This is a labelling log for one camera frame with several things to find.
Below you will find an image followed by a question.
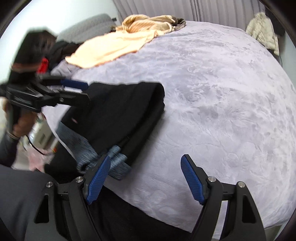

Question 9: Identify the black pants grey waistband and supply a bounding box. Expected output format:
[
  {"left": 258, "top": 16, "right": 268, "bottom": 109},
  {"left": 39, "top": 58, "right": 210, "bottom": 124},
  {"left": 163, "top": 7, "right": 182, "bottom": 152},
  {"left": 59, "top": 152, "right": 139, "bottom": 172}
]
[{"left": 44, "top": 82, "right": 165, "bottom": 183}]

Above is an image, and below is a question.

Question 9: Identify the left hand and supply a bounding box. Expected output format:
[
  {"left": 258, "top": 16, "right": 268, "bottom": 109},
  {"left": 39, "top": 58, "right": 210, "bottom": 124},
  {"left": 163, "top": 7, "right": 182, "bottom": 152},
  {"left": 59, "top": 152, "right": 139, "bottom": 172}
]
[{"left": 3, "top": 100, "right": 37, "bottom": 140}]

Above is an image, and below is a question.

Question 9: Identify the red garment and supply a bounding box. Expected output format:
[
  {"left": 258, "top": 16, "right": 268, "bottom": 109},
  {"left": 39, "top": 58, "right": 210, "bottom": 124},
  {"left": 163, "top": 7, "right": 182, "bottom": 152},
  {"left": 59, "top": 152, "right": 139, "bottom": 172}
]
[{"left": 37, "top": 57, "right": 49, "bottom": 74}]

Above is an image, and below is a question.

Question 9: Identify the peach cloth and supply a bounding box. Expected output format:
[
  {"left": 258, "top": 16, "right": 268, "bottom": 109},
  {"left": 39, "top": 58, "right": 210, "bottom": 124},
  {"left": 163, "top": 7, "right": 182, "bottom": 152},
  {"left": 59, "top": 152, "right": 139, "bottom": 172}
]
[{"left": 65, "top": 30, "right": 163, "bottom": 69}]

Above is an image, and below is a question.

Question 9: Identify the black clothes pile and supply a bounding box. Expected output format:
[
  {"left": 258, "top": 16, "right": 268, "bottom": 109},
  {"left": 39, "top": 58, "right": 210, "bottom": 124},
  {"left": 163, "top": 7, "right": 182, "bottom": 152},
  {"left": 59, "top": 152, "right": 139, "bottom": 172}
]
[{"left": 45, "top": 41, "right": 82, "bottom": 70}]

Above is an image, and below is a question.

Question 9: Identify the lavender fleece bed blanket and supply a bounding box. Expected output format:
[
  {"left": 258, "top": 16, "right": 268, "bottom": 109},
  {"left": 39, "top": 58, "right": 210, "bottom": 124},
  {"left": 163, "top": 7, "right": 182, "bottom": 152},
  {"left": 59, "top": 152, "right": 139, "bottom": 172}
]
[{"left": 52, "top": 21, "right": 295, "bottom": 232}]

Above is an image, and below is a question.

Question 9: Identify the tan striped garment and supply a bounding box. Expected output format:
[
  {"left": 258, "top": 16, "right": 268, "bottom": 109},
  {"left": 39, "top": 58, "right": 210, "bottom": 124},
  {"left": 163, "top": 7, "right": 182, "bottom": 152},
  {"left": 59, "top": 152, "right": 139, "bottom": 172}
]
[{"left": 116, "top": 14, "right": 186, "bottom": 34}]

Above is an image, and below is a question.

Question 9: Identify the beige puffer jacket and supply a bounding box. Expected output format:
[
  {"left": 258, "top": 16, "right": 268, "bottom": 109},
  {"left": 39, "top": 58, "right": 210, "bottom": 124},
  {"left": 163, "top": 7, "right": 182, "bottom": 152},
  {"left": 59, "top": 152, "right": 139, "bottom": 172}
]
[{"left": 245, "top": 12, "right": 280, "bottom": 56}]

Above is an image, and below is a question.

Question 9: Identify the grey curtain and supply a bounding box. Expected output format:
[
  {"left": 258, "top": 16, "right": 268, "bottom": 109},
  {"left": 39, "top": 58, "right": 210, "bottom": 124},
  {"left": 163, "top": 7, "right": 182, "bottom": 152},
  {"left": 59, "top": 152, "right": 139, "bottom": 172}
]
[{"left": 114, "top": 0, "right": 265, "bottom": 30}]

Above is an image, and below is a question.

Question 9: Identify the black hanging coat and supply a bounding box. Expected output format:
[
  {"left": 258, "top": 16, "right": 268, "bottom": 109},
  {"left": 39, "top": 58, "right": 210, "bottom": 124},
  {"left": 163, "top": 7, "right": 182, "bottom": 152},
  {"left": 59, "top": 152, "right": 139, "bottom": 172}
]
[{"left": 265, "top": 8, "right": 285, "bottom": 37}]

